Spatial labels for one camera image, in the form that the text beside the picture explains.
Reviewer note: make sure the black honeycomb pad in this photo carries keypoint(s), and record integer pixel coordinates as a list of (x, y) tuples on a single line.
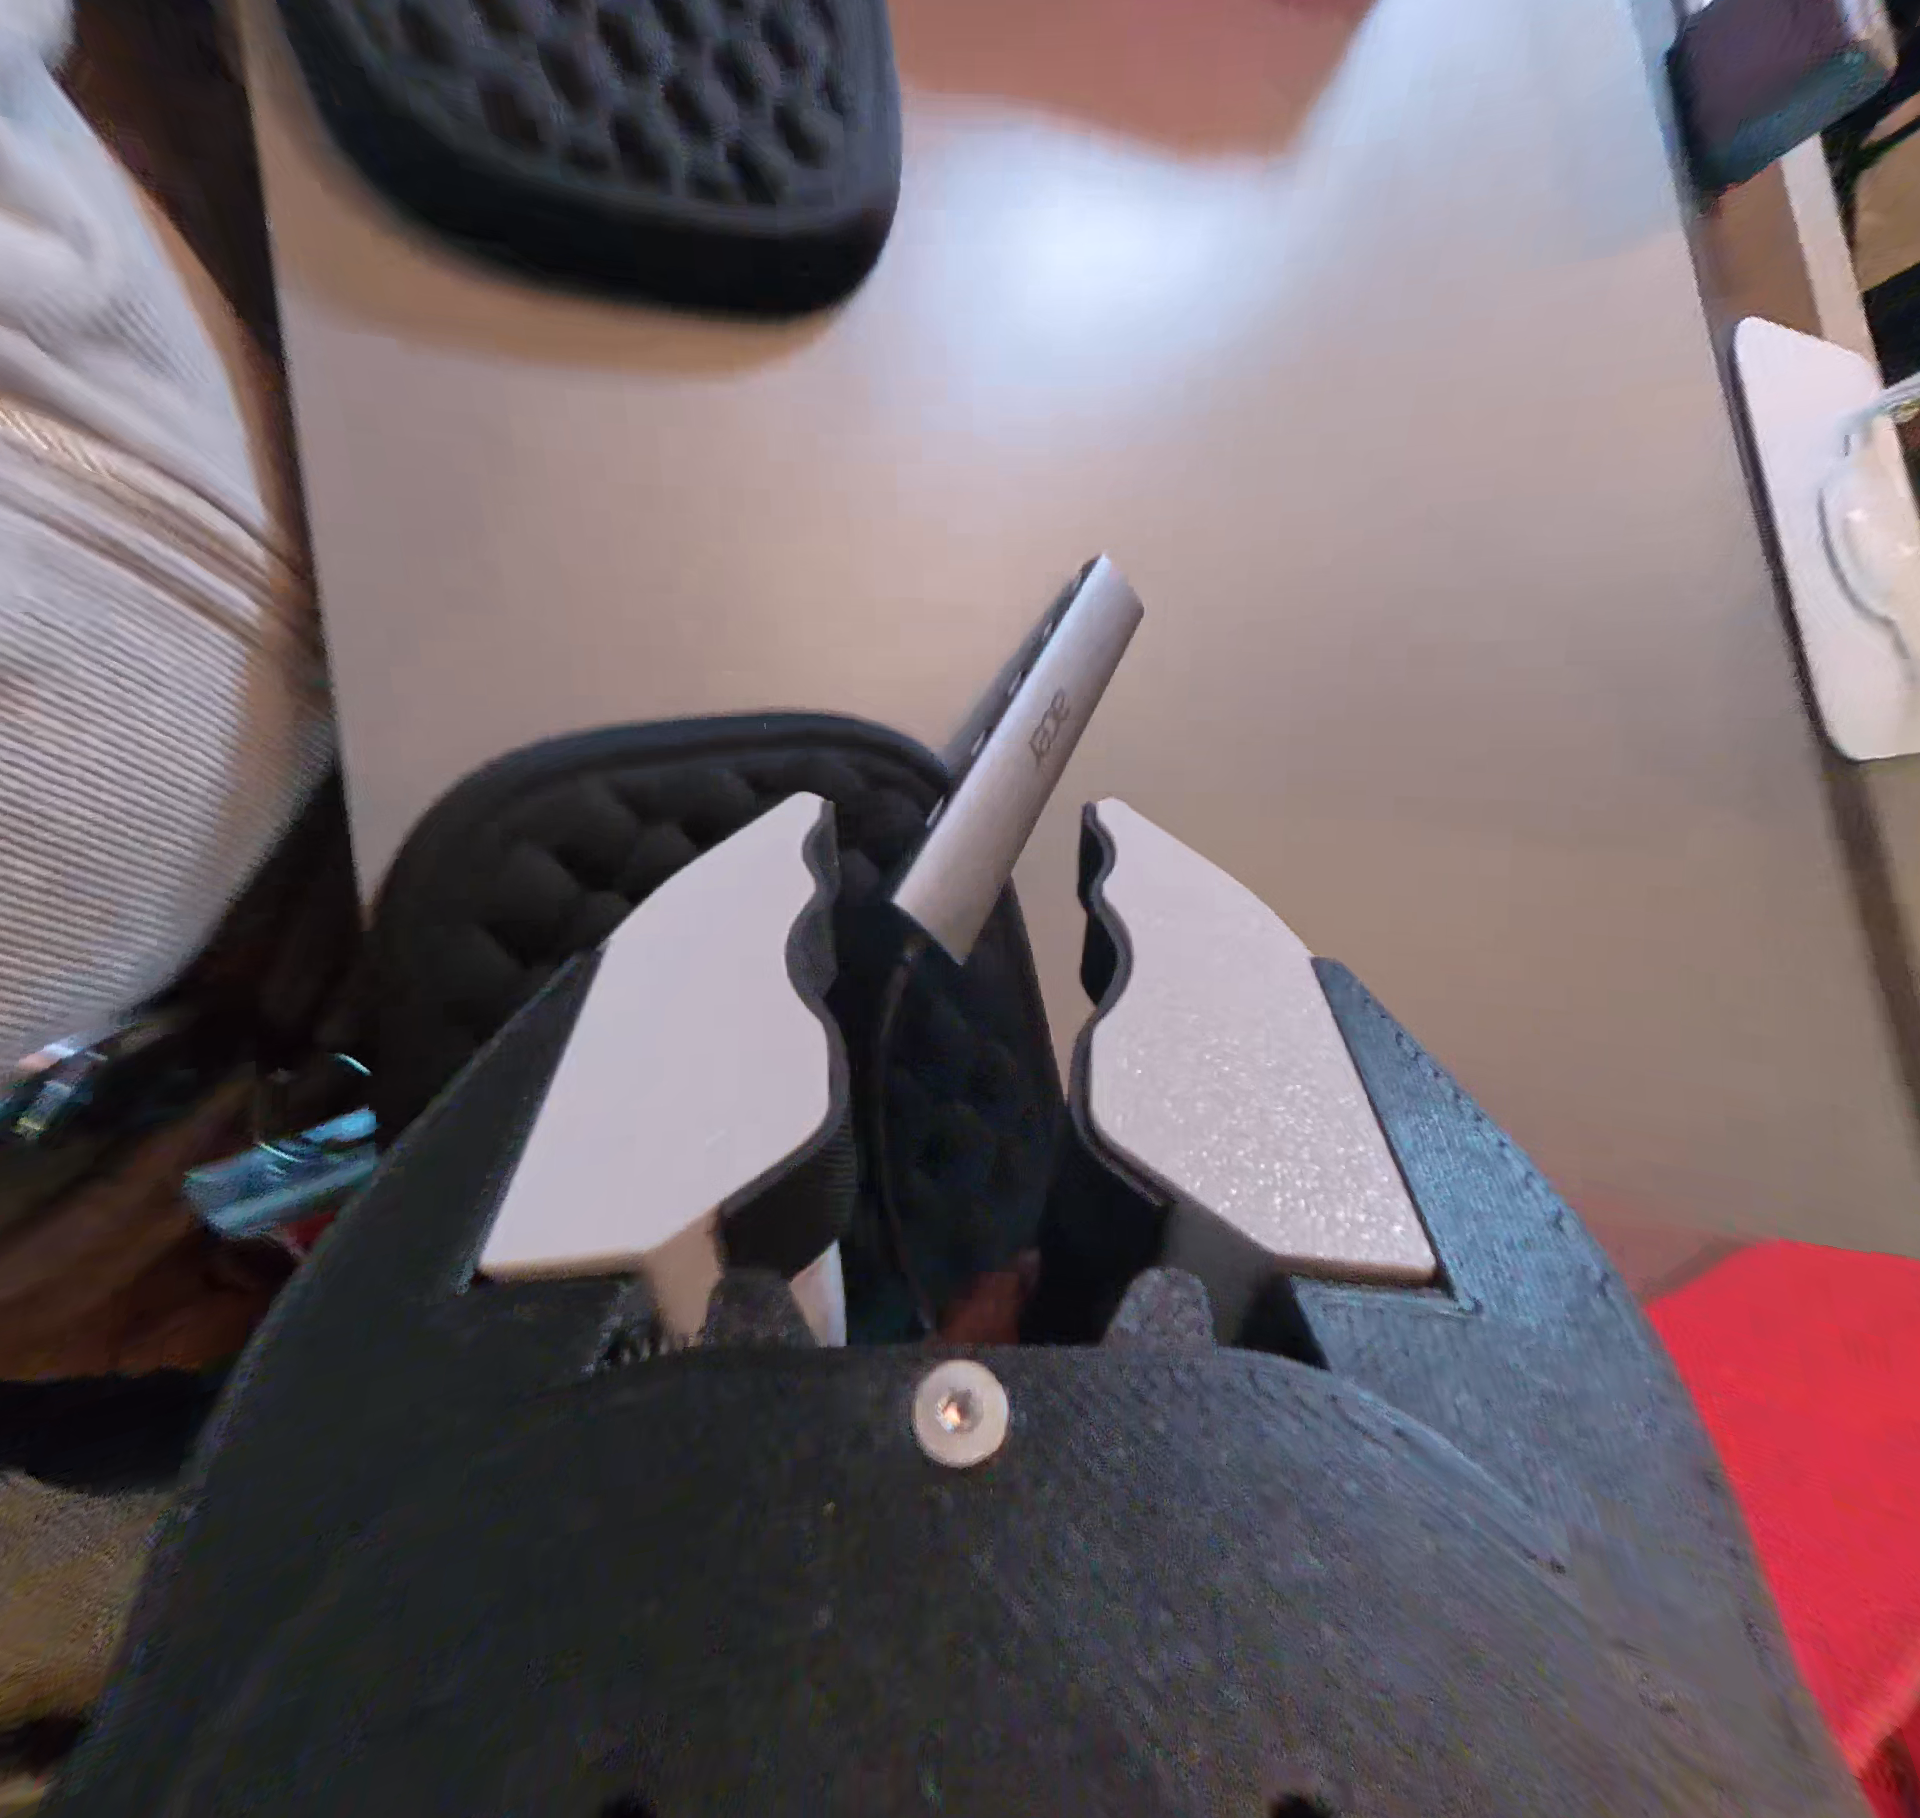
[(540, 857), (600, 78)]

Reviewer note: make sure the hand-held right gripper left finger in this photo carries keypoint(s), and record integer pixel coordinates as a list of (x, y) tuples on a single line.
[(675, 1069)]

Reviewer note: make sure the red plastic bin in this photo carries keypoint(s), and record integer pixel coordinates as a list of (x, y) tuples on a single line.
[(1802, 1473)]

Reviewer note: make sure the shiny metal clip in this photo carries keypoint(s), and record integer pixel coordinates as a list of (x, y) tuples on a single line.
[(286, 1173)]

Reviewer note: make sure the person's grey hoodie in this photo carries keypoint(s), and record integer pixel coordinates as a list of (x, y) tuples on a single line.
[(121, 647)]

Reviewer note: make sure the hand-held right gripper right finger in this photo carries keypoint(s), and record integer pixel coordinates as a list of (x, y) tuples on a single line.
[(1244, 1084)]

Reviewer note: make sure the silver usb hub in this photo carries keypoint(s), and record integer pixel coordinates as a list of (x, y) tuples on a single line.
[(1034, 737)]

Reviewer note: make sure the grey cube charger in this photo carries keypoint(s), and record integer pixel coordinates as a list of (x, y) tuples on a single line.
[(1778, 48)]

